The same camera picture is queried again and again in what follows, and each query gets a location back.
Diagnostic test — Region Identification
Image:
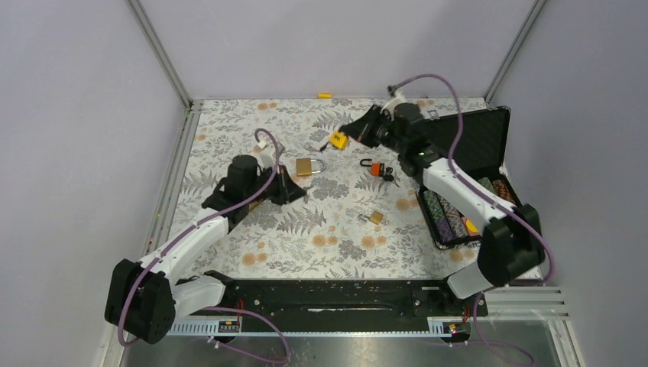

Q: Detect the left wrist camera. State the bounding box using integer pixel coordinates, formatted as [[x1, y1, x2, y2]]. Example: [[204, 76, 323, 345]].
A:
[[252, 141, 276, 169]]

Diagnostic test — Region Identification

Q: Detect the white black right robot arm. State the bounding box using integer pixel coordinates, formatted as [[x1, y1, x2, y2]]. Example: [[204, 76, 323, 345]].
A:
[[329, 102, 547, 315]]

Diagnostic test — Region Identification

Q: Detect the black keys bunch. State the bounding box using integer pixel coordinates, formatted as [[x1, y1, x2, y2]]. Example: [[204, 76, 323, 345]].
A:
[[381, 173, 399, 187]]

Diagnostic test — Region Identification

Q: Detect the orange padlock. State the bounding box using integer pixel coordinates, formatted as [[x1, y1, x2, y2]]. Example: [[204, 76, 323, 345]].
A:
[[359, 159, 385, 177]]

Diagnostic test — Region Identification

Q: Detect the floral patterned mat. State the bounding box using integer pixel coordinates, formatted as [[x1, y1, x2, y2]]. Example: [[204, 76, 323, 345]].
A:
[[170, 99, 479, 279]]

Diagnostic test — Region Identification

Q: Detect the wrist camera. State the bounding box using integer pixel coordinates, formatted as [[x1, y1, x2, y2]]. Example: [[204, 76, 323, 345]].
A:
[[252, 141, 276, 169], [381, 85, 407, 115]]

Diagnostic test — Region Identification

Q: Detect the black poker chip case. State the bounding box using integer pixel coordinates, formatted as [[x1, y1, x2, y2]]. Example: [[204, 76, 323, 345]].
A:
[[417, 106, 521, 250]]

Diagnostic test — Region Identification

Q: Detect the small brass padlock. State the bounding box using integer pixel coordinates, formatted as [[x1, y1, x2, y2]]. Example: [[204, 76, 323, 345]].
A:
[[358, 211, 384, 225]]

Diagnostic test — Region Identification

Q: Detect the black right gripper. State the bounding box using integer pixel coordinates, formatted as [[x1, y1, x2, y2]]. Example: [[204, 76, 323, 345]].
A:
[[340, 105, 406, 154]]

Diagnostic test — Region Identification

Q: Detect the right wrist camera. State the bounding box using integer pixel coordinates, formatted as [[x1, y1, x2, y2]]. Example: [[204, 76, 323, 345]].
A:
[[381, 85, 407, 115]]

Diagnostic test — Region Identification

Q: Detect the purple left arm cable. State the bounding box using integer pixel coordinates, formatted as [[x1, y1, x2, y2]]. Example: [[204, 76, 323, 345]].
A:
[[117, 128, 292, 365]]

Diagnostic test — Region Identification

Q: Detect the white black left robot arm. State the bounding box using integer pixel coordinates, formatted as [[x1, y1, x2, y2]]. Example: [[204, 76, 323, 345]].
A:
[[104, 155, 306, 344]]

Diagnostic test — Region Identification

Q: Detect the white slotted cable duct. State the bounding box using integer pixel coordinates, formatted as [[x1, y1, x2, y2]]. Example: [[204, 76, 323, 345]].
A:
[[167, 317, 471, 338]]

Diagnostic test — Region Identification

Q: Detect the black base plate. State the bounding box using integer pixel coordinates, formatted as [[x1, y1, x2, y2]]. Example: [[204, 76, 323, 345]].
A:
[[219, 279, 488, 324]]

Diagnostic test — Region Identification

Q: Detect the yellow black padlock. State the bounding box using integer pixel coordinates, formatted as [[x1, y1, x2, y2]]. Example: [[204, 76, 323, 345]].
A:
[[319, 131, 349, 152]]

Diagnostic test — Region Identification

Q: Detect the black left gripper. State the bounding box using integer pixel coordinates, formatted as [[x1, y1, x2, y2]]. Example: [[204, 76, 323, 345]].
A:
[[245, 164, 307, 206]]

